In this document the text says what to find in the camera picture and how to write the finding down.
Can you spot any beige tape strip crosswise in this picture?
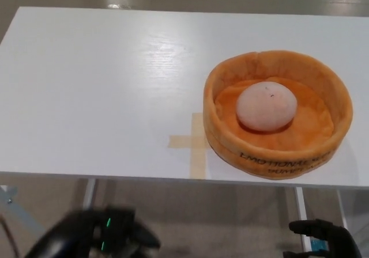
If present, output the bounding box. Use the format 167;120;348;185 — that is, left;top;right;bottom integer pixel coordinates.
168;135;208;149

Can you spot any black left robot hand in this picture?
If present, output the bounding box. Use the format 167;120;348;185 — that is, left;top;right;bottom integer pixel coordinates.
31;207;161;258

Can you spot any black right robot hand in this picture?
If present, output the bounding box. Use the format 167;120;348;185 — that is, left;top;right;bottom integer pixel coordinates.
284;219;361;258

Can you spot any white table leg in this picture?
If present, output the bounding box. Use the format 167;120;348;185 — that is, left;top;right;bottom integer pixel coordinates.
293;186;308;253
82;179;98;210
336;189;349;227

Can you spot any orange plush round plate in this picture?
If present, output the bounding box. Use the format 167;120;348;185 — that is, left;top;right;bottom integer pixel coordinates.
203;50;353;181

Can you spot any teal blue object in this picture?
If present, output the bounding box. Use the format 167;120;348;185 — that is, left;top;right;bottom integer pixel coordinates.
311;237;329;252

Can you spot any pink round plush toy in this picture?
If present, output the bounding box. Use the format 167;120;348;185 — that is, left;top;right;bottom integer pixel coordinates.
236;81;298;132

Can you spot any grey-blue metal brace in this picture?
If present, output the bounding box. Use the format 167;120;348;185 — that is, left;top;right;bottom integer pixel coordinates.
0;185;44;241

